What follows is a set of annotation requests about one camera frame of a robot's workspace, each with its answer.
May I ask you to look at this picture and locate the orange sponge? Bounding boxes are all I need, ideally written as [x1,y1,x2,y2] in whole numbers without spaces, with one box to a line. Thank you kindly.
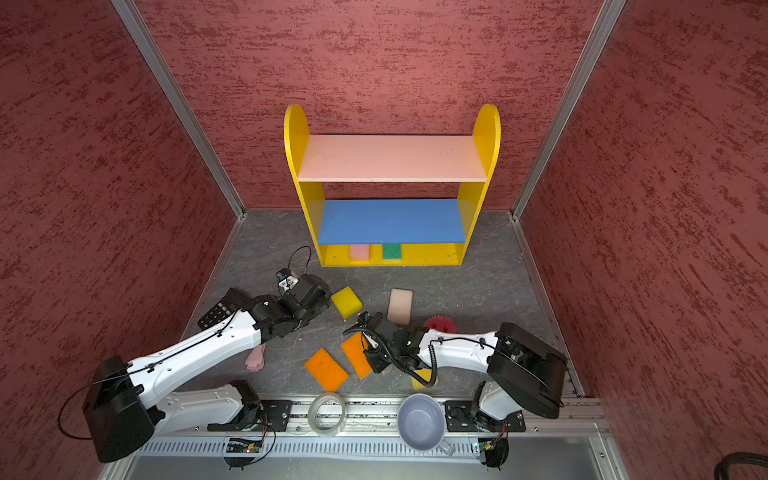
[304,348,349,392]
[341,333,372,379]

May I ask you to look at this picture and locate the small yellow square sponge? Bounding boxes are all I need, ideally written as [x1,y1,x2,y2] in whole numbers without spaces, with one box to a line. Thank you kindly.
[331,286,363,320]

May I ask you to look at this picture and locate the green sponge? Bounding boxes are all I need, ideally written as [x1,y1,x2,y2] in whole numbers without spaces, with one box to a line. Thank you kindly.
[382,244,402,262]

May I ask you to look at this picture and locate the long yellow sponge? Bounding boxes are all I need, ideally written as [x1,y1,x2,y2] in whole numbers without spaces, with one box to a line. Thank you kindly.
[411,369,439,391]

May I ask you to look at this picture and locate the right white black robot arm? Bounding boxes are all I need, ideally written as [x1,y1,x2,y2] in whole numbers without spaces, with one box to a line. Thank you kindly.
[343,312,567,432]

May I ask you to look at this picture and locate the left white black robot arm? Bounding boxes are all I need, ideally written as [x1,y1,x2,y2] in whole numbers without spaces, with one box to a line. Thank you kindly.
[82,269,331,464]

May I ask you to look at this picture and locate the yellow shelf pink blue boards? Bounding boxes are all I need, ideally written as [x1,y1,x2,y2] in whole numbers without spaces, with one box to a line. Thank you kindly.
[284,104,502,267]

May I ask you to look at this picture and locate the beige white sponge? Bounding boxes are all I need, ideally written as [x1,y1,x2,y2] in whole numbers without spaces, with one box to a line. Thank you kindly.
[387,288,413,326]

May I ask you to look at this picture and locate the black calculator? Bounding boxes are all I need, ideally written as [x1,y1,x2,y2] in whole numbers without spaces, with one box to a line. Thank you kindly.
[197,288,250,331]

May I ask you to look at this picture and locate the round pink smiley sponge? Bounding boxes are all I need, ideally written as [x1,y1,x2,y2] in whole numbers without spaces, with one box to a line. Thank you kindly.
[424,316,457,334]

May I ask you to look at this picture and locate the lavender mug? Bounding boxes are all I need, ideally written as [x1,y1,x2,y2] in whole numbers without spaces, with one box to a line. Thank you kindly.
[397,393,455,456]

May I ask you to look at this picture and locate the clear tape roll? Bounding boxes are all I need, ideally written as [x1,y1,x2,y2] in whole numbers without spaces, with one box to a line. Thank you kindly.
[307,392,347,437]

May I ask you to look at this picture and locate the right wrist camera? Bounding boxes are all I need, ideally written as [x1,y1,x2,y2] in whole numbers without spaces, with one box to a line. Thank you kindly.
[360,330,381,356]

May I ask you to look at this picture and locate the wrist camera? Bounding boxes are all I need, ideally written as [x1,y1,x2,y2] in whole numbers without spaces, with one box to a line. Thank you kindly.
[360,330,381,356]
[276,267,299,295]

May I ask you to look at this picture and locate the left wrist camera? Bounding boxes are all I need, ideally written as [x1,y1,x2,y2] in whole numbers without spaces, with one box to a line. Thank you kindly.
[276,267,299,295]

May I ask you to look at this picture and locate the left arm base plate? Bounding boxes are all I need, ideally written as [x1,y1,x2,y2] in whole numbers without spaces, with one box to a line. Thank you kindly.
[207,400,293,433]

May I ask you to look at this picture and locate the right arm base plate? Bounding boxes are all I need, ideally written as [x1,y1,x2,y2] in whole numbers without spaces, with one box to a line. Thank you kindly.
[443,400,526,433]

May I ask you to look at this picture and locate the aluminium front rail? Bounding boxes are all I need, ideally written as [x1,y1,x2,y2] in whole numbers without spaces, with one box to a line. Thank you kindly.
[155,397,610,437]

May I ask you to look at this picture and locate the black cable coil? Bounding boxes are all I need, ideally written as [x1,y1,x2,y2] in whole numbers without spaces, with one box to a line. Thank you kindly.
[713,451,768,480]

